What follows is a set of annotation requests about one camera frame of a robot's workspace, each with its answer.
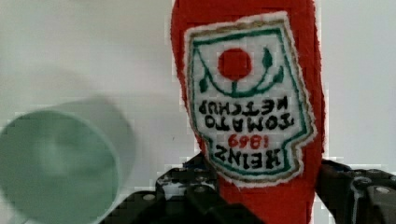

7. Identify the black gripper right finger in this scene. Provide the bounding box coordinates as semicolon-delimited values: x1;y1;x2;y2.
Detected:
316;160;396;224

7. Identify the red plush ketchup bottle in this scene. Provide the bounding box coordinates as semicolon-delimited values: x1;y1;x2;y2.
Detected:
171;0;325;224

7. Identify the green mug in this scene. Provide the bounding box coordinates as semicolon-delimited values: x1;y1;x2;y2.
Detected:
1;98;134;224

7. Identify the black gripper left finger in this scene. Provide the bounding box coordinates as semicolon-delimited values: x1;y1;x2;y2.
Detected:
100;153;264;224

